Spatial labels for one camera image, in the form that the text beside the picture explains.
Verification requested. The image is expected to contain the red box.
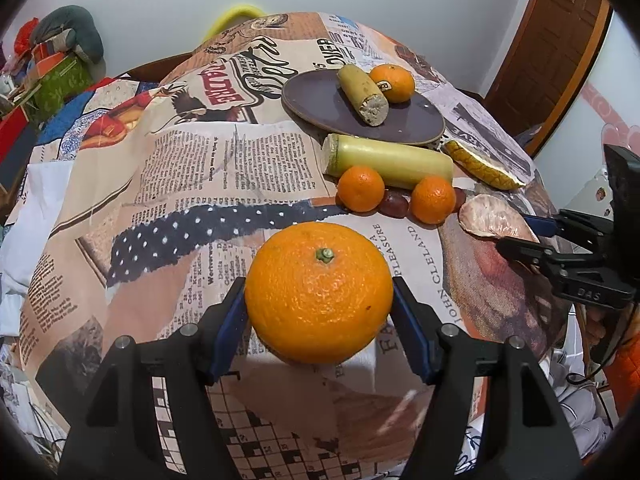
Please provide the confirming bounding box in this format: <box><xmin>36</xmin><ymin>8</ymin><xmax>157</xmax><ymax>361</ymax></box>
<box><xmin>0</xmin><ymin>105</ymin><xmax>32</xmax><ymax>153</ymax></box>

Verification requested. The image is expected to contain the dark red grape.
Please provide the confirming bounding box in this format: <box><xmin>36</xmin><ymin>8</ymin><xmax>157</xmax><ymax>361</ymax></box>
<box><xmin>382</xmin><ymin>191</ymin><xmax>411</xmax><ymax>218</ymax></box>

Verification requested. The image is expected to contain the black cable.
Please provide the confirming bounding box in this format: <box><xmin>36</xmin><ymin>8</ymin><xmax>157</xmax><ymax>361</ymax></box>
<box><xmin>564</xmin><ymin>305</ymin><xmax>621</xmax><ymax>388</ymax></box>

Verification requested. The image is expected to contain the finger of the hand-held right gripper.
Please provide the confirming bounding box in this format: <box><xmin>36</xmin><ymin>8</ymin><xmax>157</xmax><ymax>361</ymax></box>
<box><xmin>496</xmin><ymin>236</ymin><xmax>601</xmax><ymax>281</ymax></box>
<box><xmin>522</xmin><ymin>209</ymin><xmax>614</xmax><ymax>257</ymax></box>

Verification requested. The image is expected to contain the green cardboard box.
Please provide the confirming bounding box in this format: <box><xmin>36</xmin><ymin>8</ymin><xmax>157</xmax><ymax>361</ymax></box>
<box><xmin>34</xmin><ymin>57</ymin><xmax>96</xmax><ymax>117</ymax></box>

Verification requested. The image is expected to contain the cut banana piece on plate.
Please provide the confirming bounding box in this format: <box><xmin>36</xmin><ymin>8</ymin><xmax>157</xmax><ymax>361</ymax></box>
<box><xmin>336</xmin><ymin>64</ymin><xmax>390</xmax><ymax>127</ymax></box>

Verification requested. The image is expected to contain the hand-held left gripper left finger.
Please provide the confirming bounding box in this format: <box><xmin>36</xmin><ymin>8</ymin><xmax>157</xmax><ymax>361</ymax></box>
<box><xmin>57</xmin><ymin>276</ymin><xmax>251</xmax><ymax>480</ymax></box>

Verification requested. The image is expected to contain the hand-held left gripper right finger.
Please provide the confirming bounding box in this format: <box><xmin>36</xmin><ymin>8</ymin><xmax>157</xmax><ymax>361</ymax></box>
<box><xmin>391</xmin><ymin>276</ymin><xmax>583</xmax><ymax>480</ymax></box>

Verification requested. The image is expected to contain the newspaper print tablecloth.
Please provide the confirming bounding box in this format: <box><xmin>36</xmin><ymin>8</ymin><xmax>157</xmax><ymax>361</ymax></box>
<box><xmin>19</xmin><ymin>10</ymin><xmax>573</xmax><ymax>480</ymax></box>

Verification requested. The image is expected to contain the stickered small orange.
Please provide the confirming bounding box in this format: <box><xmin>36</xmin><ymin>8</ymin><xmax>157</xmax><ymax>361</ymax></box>
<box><xmin>369</xmin><ymin>63</ymin><xmax>417</xmax><ymax>105</ymax></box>

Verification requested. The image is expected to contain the orange cardboard box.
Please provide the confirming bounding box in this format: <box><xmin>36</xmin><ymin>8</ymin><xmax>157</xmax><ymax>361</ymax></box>
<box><xmin>29</xmin><ymin>42</ymin><xmax>69</xmax><ymax>77</ymax></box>

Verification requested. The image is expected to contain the brown wooden door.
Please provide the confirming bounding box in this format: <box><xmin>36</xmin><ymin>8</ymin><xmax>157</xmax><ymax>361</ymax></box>
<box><xmin>482</xmin><ymin>0</ymin><xmax>614</xmax><ymax>157</ymax></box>

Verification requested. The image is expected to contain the orange sleeved right forearm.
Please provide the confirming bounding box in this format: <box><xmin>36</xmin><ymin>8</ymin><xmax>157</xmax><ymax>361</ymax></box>
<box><xmin>602</xmin><ymin>310</ymin><xmax>640</xmax><ymax>418</ymax></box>

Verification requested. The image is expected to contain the dark brown oval plate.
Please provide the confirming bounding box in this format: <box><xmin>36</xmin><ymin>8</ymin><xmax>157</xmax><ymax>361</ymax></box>
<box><xmin>281</xmin><ymin>70</ymin><xmax>447</xmax><ymax>147</ymax></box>

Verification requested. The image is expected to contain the large orange with green stem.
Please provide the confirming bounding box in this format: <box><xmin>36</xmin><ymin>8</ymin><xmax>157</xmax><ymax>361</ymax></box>
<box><xmin>244</xmin><ymin>222</ymin><xmax>396</xmax><ymax>365</ymax></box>

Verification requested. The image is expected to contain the peeled pink citrus segment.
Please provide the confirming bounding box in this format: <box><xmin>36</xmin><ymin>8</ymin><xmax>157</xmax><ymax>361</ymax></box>
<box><xmin>458</xmin><ymin>194</ymin><xmax>541</xmax><ymax>243</ymax></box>

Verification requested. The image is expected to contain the white cloth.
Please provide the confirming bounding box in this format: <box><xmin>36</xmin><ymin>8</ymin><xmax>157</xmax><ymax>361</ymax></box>
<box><xmin>0</xmin><ymin>160</ymin><xmax>76</xmax><ymax>293</ymax></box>

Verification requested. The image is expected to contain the yellow chair back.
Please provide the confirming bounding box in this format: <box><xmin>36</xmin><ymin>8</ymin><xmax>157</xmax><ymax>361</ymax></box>
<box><xmin>204</xmin><ymin>4</ymin><xmax>267</xmax><ymax>38</ymax></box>

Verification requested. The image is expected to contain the small mandarin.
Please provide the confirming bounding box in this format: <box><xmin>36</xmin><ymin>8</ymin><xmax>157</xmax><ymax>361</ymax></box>
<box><xmin>337</xmin><ymin>165</ymin><xmax>386</xmax><ymax>213</ymax></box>
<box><xmin>410</xmin><ymin>175</ymin><xmax>457</xmax><ymax>225</ymax></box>

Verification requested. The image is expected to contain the person's right hand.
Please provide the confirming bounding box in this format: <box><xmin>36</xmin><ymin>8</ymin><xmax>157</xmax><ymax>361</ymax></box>
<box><xmin>582</xmin><ymin>306</ymin><xmax>610</xmax><ymax>358</ymax></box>

